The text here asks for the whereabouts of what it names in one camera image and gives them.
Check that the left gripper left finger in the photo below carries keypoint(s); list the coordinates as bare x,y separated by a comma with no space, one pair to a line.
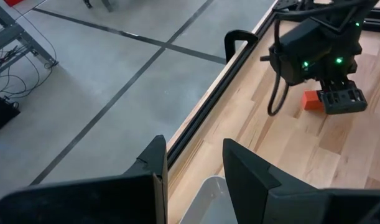
84,202

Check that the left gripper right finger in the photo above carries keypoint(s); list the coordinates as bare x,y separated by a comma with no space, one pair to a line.
286,205

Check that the red rectangular block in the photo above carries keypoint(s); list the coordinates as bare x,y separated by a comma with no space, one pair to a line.
311,101

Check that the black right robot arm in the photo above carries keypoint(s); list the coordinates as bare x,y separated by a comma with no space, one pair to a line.
348,12

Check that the black table clamp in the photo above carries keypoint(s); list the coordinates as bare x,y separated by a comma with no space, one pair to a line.
236,35

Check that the black case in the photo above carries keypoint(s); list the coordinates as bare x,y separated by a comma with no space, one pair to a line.
1,115

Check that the dark chair legs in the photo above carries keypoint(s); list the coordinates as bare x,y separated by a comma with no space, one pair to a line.
106,4

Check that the small red object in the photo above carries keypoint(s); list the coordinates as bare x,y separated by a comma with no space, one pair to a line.
12,2

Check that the black aluminium table frame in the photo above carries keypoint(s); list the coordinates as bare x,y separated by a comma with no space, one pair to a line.
212,102

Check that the grey metal table frame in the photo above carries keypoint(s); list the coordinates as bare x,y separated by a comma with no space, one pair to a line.
9,32

